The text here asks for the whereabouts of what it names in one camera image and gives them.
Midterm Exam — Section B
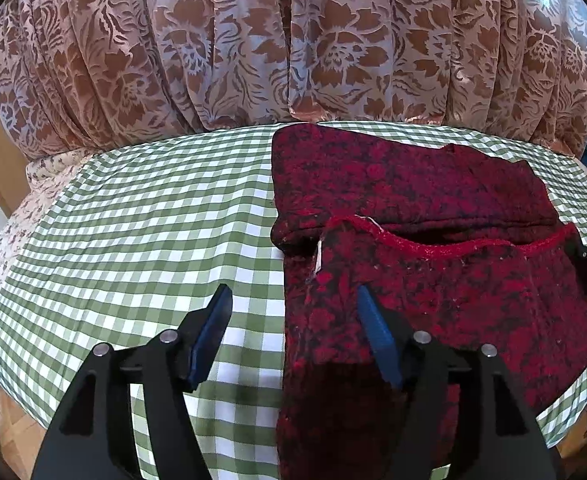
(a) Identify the dark red patterned garment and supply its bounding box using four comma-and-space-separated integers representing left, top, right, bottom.
270, 125, 587, 480

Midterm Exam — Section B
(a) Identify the green checkered cloth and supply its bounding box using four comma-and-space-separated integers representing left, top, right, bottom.
0, 121, 587, 480

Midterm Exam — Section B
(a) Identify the brown floral curtain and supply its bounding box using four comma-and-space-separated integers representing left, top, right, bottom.
0, 0, 587, 162

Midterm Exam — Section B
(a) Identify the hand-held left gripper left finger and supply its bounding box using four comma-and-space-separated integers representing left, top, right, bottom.
31, 284, 233, 480

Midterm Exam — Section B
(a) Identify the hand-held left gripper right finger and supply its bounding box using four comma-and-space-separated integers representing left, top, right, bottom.
357, 285, 559, 480

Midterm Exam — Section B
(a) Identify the floral bed sheet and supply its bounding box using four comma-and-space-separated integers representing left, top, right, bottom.
0, 151, 82, 361

